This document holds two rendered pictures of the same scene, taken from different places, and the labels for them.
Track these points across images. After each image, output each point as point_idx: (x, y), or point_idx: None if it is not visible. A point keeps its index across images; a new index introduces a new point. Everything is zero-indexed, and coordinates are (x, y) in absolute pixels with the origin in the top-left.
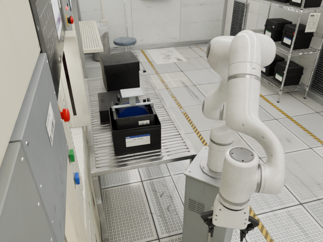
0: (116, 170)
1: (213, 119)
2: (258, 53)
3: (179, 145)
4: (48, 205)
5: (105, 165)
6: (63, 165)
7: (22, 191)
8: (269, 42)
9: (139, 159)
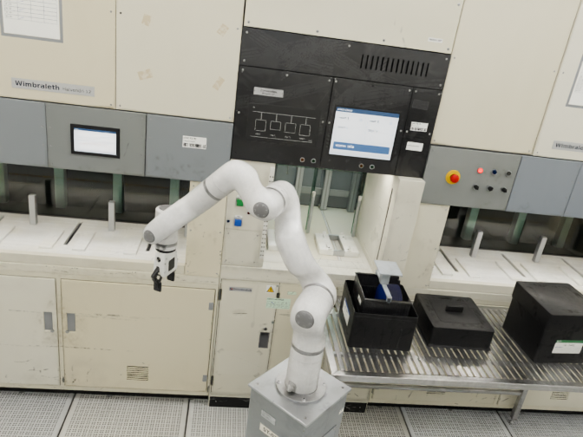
0: None
1: None
2: (218, 172)
3: (355, 364)
4: (150, 147)
5: None
6: (196, 171)
7: (134, 121)
8: (252, 190)
9: (329, 326)
